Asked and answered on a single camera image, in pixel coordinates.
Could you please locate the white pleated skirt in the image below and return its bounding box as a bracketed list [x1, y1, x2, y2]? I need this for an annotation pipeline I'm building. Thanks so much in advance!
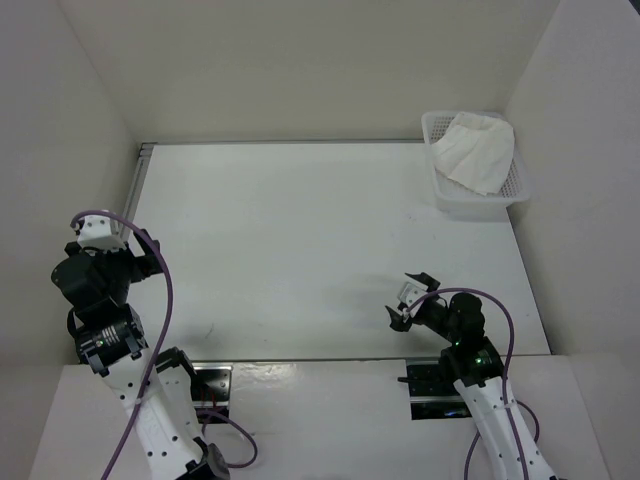
[432, 112, 515, 196]

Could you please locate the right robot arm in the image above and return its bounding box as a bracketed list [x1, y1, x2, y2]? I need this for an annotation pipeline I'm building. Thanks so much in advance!
[387, 272, 557, 479]

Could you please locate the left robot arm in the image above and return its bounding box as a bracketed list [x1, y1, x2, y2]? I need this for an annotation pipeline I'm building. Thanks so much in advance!
[51, 216, 230, 479]

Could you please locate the white plastic basket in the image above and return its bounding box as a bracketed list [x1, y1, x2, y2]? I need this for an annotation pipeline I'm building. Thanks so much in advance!
[421, 111, 531, 217]

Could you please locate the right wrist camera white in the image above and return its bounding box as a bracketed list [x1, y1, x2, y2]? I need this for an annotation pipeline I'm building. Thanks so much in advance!
[397, 282, 427, 319]

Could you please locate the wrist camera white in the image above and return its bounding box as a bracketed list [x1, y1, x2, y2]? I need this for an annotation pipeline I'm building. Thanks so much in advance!
[77, 215, 126, 252]
[397, 282, 427, 319]

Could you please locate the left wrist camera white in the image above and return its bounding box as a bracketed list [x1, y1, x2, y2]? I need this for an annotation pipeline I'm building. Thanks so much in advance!
[77, 215, 126, 252]

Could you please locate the aluminium table edge rail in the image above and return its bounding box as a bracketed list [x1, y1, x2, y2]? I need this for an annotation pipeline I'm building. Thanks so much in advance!
[122, 142, 157, 222]

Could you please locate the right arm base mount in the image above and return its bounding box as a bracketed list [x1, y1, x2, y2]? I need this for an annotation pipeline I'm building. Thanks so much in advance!
[397, 359, 471, 421]

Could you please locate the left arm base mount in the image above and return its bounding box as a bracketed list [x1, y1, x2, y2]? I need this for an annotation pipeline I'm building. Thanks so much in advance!
[191, 362, 233, 424]

